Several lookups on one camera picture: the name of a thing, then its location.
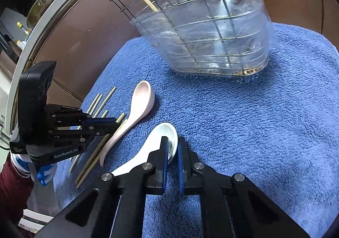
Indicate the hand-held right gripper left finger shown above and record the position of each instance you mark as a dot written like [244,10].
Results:
[164,159]

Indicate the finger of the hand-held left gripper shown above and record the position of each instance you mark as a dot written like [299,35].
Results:
[106,128]
[100,121]

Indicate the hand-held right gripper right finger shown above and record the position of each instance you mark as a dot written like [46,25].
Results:
[181,163]

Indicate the white ceramic spoon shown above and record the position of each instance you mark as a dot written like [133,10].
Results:
[164,132]

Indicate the pink ceramic spoon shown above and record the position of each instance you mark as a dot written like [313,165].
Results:
[143,97]

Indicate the clear glass utensil jar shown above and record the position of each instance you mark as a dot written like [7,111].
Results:
[212,41]

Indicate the person's left hand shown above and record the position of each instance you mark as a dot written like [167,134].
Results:
[45,174]

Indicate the blue terry towel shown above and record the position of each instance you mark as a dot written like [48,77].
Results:
[238,126]

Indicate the black frying pan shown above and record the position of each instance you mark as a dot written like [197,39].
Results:
[45,4]

